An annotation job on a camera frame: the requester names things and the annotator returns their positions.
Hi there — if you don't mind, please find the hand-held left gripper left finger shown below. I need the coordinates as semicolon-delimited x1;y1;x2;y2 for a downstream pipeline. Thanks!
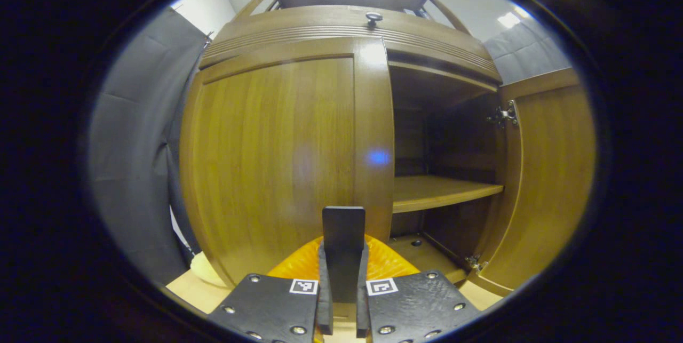
205;234;334;343

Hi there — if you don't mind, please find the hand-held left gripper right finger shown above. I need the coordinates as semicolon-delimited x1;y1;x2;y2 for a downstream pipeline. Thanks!
356;234;481;343

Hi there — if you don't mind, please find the wooden double-door shoe cabinet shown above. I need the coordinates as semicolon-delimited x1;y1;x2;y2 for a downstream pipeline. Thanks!
198;0;513;285

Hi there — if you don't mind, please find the wooden shoe cabinet door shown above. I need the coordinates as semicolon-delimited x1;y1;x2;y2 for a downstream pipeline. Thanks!
180;36;395;304
470;68;597;297

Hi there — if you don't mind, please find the wooden cabinet drawer with knob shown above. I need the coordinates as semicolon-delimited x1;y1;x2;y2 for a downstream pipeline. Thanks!
203;6;499;74

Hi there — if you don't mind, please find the cream plush cushion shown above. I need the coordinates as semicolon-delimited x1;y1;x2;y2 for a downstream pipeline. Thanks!
190;251;227;288

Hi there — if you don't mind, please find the black backdrop cloth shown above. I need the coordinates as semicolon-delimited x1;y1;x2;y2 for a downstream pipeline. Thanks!
88;7;571;286

